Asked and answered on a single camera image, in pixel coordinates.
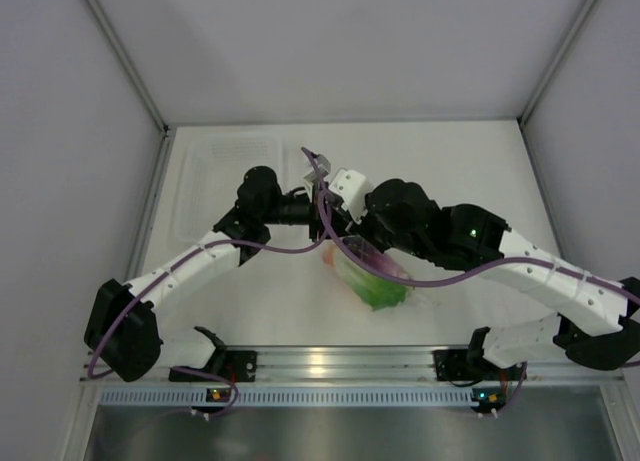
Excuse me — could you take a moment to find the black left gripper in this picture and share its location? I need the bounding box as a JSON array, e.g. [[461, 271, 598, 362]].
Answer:
[[261, 180, 350, 243]]

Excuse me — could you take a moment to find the clear polka dot zip bag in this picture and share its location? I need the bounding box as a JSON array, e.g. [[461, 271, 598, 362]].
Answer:
[[322, 236, 441, 311]]

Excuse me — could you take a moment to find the green fake lettuce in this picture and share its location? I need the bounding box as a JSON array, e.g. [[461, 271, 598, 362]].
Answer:
[[336, 260, 410, 311]]

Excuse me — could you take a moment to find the purple fake eggplant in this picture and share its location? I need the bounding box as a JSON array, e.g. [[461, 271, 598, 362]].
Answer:
[[342, 236, 409, 279]]

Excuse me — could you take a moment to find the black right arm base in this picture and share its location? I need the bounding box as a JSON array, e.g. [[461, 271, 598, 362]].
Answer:
[[433, 349, 501, 387]]

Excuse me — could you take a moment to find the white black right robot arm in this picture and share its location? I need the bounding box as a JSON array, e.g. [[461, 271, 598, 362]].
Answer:
[[331, 175, 639, 378]]

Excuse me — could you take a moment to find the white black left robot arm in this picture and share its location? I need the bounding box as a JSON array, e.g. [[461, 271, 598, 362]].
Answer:
[[84, 166, 328, 382]]

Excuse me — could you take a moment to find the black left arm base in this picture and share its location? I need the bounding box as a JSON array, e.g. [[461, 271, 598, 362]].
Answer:
[[169, 349, 259, 383]]

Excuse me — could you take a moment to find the orange red fake peach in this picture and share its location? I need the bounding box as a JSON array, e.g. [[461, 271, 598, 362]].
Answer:
[[322, 243, 340, 268]]

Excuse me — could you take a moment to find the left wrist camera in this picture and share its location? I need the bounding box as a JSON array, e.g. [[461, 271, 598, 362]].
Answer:
[[302, 149, 331, 197]]

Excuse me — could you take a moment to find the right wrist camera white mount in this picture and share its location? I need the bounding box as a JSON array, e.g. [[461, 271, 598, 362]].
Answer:
[[329, 168, 374, 225]]

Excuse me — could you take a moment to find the aluminium front rail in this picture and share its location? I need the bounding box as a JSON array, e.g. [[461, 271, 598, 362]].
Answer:
[[79, 344, 626, 385]]

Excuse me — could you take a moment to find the white slotted cable duct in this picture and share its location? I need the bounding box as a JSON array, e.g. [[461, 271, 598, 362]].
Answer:
[[99, 386, 498, 408]]

